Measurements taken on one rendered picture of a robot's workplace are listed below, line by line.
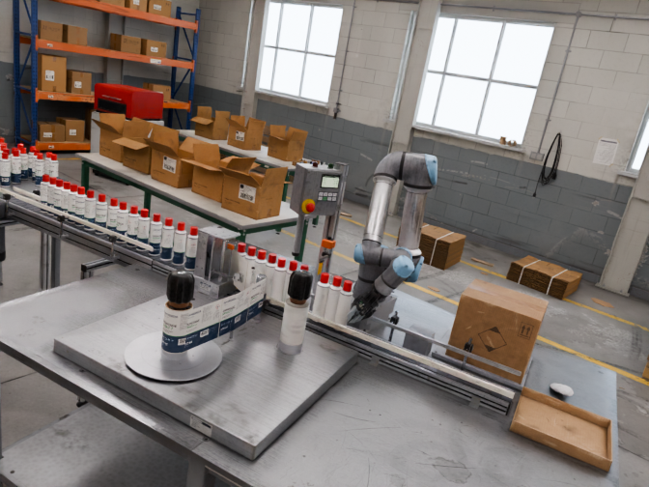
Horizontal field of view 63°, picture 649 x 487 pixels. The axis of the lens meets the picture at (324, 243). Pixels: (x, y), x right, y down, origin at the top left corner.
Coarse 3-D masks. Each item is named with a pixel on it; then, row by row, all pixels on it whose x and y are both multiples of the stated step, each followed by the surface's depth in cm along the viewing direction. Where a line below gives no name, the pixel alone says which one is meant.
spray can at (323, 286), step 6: (324, 276) 208; (318, 282) 210; (324, 282) 208; (318, 288) 209; (324, 288) 208; (318, 294) 209; (324, 294) 209; (318, 300) 210; (324, 300) 210; (318, 306) 211; (324, 306) 212; (312, 312) 213; (318, 312) 211
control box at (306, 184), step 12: (300, 168) 207; (312, 168) 205; (324, 168) 209; (300, 180) 207; (312, 180) 206; (300, 192) 207; (312, 192) 208; (300, 204) 208; (324, 204) 212; (336, 204) 215
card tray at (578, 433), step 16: (528, 400) 192; (544, 400) 192; (560, 400) 189; (528, 416) 182; (544, 416) 184; (560, 416) 186; (576, 416) 187; (592, 416) 185; (528, 432) 170; (544, 432) 175; (560, 432) 177; (576, 432) 178; (592, 432) 180; (608, 432) 179; (560, 448) 167; (576, 448) 165; (592, 448) 171; (608, 448) 170; (592, 464) 163; (608, 464) 161
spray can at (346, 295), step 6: (348, 282) 204; (348, 288) 204; (342, 294) 204; (348, 294) 204; (342, 300) 205; (348, 300) 205; (342, 306) 206; (348, 306) 206; (336, 312) 208; (342, 312) 206; (348, 312) 207; (336, 318) 208; (342, 318) 207; (342, 324) 208
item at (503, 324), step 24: (480, 288) 213; (504, 288) 218; (456, 312) 206; (480, 312) 201; (504, 312) 197; (528, 312) 197; (456, 336) 208; (480, 336) 203; (504, 336) 199; (528, 336) 195; (504, 360) 201; (528, 360) 200
